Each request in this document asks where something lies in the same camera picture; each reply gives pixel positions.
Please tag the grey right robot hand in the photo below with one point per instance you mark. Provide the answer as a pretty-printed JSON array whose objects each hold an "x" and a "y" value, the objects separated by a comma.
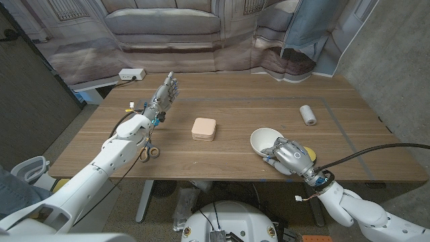
[{"x": 295, "y": 158}]

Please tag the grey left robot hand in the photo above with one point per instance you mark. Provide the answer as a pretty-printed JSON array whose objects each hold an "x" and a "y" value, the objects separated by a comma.
[{"x": 164, "y": 97}]

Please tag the white ceramic bowl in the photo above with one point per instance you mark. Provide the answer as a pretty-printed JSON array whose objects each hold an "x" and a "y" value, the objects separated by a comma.
[{"x": 263, "y": 138}]

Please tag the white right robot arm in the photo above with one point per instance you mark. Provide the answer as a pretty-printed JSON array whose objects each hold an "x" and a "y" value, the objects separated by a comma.
[{"x": 352, "y": 208}]

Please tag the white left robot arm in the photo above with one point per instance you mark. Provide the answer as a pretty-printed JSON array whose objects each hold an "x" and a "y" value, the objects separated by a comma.
[{"x": 114, "y": 154}]

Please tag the white domed robot base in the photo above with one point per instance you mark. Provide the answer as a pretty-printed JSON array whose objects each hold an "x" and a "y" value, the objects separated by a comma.
[{"x": 235, "y": 218}]

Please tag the white power strip box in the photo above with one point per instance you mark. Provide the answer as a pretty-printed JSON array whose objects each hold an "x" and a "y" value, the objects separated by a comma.
[{"x": 132, "y": 74}]

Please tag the white tape roll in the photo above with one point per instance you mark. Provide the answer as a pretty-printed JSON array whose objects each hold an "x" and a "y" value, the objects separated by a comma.
[{"x": 307, "y": 114}]

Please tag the yellow button with black base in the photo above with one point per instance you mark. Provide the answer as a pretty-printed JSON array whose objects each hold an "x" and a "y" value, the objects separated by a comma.
[{"x": 311, "y": 154}]

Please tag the printed sofa room backdrop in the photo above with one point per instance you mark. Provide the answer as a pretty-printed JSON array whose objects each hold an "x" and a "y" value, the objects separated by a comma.
[{"x": 168, "y": 50}]

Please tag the grey table leg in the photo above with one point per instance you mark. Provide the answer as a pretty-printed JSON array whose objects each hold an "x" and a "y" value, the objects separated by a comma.
[{"x": 314, "y": 215}]

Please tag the orange block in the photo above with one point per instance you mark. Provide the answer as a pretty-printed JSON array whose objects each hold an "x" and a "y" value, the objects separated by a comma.
[{"x": 317, "y": 239}]

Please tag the black round ribbed object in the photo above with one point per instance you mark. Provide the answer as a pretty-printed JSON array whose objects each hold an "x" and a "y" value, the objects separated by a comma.
[{"x": 164, "y": 188}]

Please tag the white table leg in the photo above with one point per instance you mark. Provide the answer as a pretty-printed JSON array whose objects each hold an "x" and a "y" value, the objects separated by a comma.
[{"x": 144, "y": 201}]

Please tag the clear plastic bag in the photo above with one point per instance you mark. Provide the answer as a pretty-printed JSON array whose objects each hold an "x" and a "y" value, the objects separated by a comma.
[{"x": 184, "y": 205}]

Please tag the yellow round object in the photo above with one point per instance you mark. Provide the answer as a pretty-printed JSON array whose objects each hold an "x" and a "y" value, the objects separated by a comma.
[{"x": 59, "y": 185}]

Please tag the dark perforated partition panel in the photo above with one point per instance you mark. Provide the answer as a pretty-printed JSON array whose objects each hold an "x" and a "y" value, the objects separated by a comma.
[{"x": 27, "y": 101}]

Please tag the person's leg in jeans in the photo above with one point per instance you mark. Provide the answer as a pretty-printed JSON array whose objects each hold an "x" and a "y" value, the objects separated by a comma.
[{"x": 16, "y": 198}]

